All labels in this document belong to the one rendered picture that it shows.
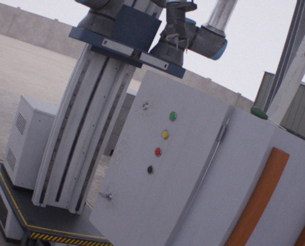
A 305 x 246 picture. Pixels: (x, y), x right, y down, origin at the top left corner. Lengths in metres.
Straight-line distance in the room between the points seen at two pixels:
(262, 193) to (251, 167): 0.08
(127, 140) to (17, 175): 1.08
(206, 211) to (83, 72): 1.20
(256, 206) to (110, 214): 0.61
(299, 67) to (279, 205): 0.73
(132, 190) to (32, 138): 1.04
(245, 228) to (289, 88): 0.81
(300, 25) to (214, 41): 3.32
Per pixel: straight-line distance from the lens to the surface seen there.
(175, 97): 1.28
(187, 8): 1.51
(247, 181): 1.02
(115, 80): 2.24
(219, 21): 2.16
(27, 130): 2.25
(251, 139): 1.05
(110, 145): 5.64
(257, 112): 1.14
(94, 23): 1.86
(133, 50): 1.98
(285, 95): 1.67
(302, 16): 5.41
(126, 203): 1.37
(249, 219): 1.01
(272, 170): 0.99
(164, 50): 2.11
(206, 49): 2.16
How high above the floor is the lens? 1.25
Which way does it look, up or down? 6 degrees down
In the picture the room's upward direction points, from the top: 22 degrees clockwise
